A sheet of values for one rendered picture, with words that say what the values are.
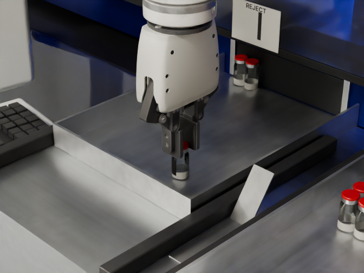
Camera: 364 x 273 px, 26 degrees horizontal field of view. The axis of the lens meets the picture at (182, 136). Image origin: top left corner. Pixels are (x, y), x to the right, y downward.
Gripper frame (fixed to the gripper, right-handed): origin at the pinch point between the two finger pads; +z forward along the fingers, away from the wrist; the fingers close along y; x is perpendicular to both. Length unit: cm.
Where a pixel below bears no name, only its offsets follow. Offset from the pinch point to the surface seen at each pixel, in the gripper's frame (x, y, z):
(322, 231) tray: 19.9, -3.0, 5.8
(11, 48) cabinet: -50, -9, 6
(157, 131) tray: -10.6, -6.0, 5.8
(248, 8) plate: -6.1, -19.5, -9.8
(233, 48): -15.5, -27.1, 1.2
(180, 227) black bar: 9.7, 9.7, 3.9
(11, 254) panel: -78, -19, 72
